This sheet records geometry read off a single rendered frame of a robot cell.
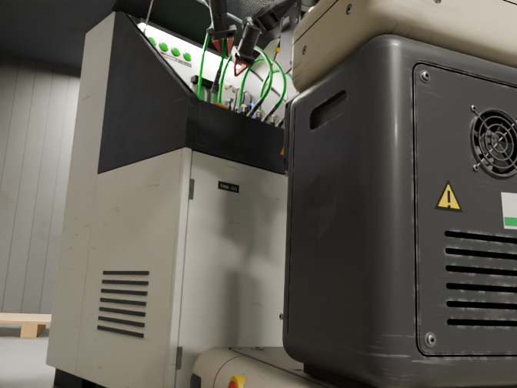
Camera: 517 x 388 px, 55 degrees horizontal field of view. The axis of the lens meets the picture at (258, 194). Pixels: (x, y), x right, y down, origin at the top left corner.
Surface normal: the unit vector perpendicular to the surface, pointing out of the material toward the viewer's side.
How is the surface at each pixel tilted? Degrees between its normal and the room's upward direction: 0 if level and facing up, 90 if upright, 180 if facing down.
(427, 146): 90
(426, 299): 90
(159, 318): 90
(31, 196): 90
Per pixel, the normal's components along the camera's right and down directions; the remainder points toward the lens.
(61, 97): 0.37, -0.16
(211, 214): 0.68, -0.11
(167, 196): -0.73, -0.16
